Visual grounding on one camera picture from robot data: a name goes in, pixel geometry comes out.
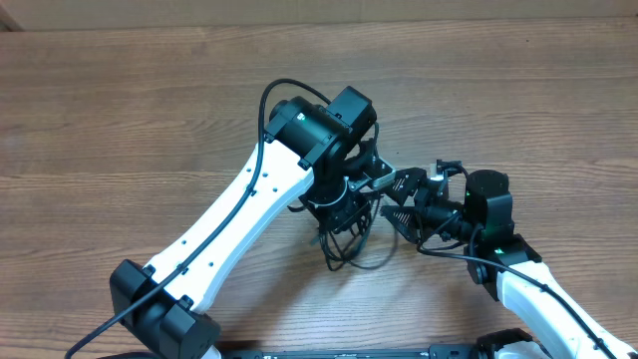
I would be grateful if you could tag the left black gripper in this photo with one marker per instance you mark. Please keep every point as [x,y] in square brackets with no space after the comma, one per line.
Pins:
[343,218]

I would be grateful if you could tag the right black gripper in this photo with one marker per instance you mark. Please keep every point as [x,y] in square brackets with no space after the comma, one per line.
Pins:
[422,200]

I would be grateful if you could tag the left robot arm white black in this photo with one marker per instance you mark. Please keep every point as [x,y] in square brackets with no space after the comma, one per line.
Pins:
[314,154]

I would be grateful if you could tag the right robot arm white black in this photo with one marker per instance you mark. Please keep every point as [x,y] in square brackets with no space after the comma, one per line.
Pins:
[448,207]

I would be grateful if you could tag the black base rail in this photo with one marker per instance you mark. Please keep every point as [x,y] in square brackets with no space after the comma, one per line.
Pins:
[440,351]

